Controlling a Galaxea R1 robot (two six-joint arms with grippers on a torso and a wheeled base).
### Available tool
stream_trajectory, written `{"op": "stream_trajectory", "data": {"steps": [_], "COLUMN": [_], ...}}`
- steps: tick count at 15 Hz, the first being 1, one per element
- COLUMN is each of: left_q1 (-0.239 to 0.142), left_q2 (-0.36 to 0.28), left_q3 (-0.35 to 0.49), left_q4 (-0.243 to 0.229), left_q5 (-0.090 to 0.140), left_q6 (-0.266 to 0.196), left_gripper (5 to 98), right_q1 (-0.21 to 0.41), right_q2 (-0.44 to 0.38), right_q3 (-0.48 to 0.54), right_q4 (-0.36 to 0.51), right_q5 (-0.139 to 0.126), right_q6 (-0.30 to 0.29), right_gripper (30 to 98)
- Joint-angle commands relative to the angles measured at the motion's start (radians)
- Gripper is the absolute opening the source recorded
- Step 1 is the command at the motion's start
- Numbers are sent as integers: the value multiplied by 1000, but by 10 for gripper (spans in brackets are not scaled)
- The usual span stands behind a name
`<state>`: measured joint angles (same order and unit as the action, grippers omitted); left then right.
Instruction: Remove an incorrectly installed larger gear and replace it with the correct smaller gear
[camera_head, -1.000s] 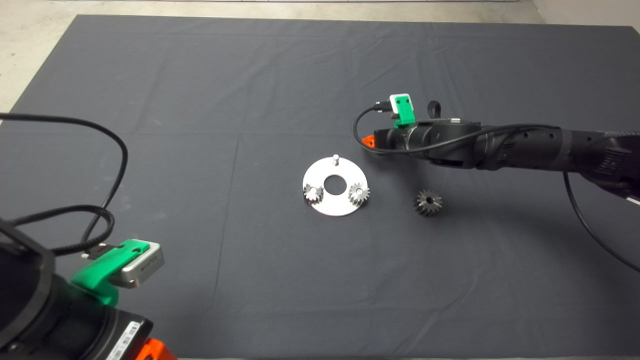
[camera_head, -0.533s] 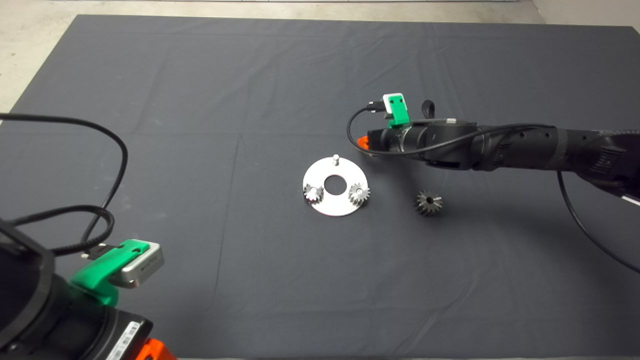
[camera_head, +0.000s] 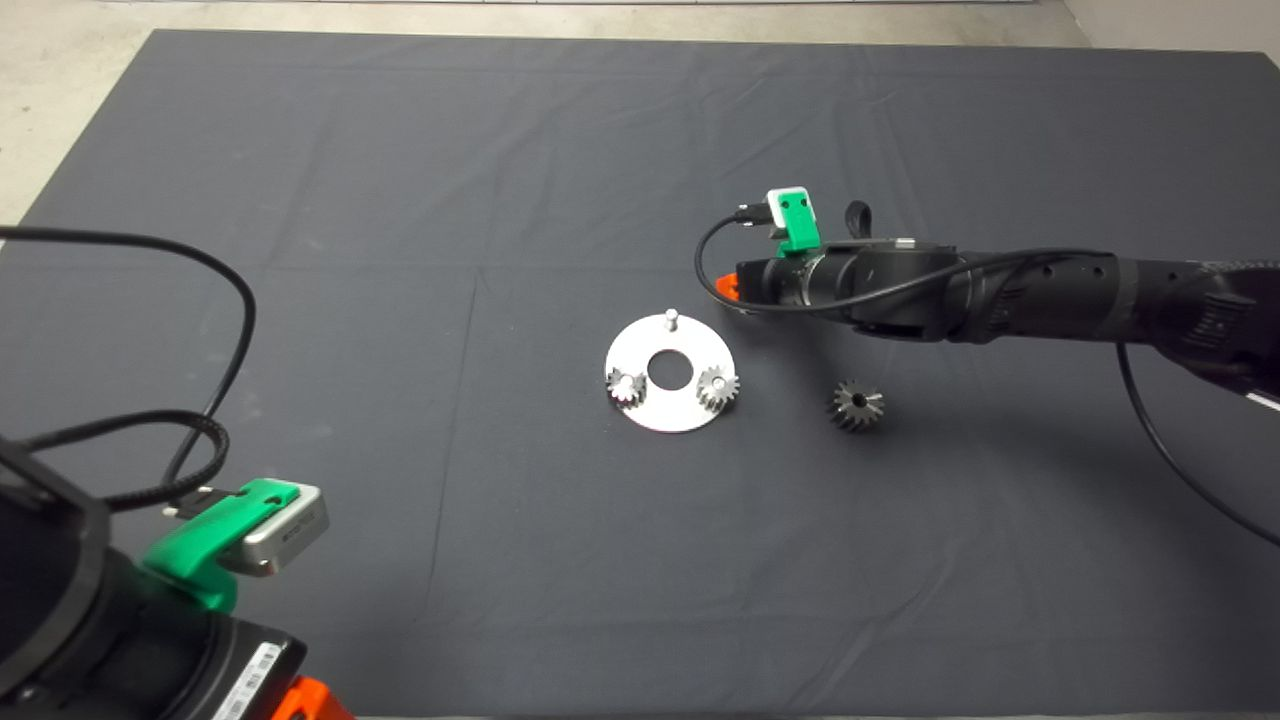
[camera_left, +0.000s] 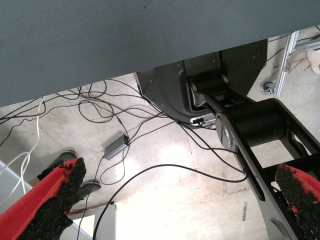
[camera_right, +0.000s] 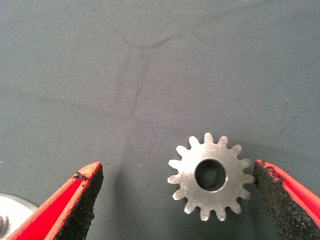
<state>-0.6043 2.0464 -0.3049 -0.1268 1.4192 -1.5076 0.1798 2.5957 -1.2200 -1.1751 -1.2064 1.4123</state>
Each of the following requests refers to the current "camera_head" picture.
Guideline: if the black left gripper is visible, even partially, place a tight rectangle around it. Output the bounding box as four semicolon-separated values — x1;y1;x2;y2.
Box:
130;615;356;720

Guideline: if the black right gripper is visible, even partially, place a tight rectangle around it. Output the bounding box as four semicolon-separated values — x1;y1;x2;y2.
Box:
713;252;836;313

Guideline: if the large steel gear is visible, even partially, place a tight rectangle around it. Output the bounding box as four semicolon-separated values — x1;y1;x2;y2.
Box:
828;379;887;433

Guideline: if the round metal plate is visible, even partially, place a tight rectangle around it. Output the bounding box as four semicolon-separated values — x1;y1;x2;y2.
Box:
603;310;738;434

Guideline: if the dark grey table cloth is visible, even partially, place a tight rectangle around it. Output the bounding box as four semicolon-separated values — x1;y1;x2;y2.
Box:
0;28;1280;719

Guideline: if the green right camera mount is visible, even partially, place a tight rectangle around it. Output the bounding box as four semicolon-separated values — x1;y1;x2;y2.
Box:
778;192;823;256

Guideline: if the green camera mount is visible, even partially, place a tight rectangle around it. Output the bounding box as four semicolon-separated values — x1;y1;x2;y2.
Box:
778;192;823;256
142;479;301;613

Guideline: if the silver right camera box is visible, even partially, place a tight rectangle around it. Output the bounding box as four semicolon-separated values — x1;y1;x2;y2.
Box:
766;186;811;233

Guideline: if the silver camera box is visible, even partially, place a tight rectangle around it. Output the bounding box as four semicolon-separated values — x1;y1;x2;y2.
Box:
215;486;331;578
766;186;811;233

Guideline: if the silver left camera box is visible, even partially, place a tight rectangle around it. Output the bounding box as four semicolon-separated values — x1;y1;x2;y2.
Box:
215;486;331;578

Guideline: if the green left camera mount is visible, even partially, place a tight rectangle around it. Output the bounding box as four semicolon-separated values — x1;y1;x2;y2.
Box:
142;479;301;613

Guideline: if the braided black left cable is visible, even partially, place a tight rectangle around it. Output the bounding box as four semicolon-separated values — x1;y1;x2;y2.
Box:
20;410;233;516

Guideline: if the smooth black left cable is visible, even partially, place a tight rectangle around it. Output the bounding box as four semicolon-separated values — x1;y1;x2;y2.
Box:
0;227;257;491

